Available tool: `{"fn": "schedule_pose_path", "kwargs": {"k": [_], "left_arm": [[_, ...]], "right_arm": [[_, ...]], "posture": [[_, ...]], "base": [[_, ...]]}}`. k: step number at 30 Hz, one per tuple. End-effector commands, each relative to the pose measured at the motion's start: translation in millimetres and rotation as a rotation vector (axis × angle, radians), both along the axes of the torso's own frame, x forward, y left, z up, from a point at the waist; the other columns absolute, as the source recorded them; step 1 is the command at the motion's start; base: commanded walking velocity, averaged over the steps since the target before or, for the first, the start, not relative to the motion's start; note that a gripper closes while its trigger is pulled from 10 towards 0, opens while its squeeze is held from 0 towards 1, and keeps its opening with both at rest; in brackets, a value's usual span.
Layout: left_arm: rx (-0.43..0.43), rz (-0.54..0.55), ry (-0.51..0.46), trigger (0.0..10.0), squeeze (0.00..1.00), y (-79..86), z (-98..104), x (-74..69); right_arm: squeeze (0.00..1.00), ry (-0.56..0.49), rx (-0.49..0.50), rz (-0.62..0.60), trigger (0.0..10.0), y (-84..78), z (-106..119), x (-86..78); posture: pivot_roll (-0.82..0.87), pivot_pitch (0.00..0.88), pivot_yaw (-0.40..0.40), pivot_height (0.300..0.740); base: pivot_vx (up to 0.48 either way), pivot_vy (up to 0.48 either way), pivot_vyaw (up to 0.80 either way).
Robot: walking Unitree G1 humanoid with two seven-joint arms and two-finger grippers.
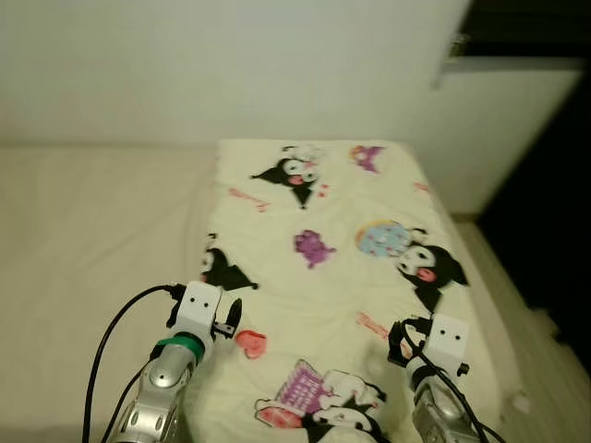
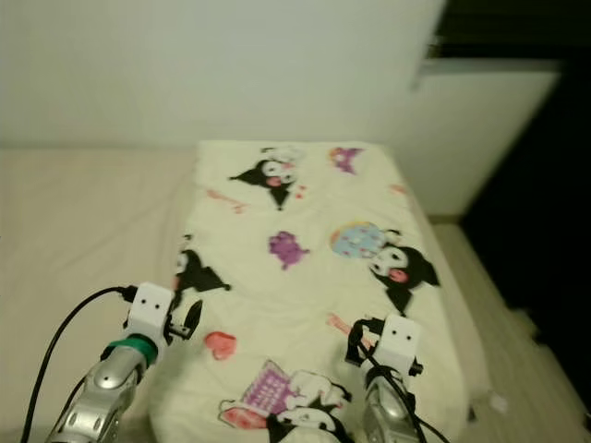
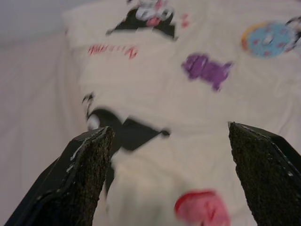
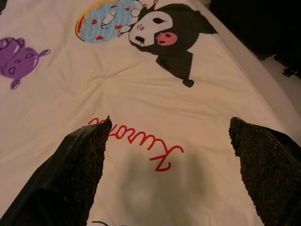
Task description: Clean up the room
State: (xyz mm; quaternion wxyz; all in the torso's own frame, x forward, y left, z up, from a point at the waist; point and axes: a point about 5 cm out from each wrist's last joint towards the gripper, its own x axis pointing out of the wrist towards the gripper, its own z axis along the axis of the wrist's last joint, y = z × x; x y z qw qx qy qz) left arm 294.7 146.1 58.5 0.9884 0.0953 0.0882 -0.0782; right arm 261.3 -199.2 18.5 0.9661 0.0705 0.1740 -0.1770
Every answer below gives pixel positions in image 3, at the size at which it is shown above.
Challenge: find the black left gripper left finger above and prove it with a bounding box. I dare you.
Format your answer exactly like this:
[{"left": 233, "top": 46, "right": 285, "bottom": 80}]
[{"left": 4, "top": 126, "right": 115, "bottom": 226}]

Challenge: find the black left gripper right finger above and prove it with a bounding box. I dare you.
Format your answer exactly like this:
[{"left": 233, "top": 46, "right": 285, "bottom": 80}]
[{"left": 228, "top": 121, "right": 301, "bottom": 226}]

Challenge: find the white bed sheet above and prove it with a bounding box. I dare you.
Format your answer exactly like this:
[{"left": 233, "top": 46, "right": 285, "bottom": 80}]
[{"left": 0, "top": 30, "right": 113, "bottom": 226}]

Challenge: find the cream cartoon print quilt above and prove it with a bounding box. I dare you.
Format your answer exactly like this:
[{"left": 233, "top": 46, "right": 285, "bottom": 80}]
[{"left": 61, "top": 0, "right": 301, "bottom": 226}]

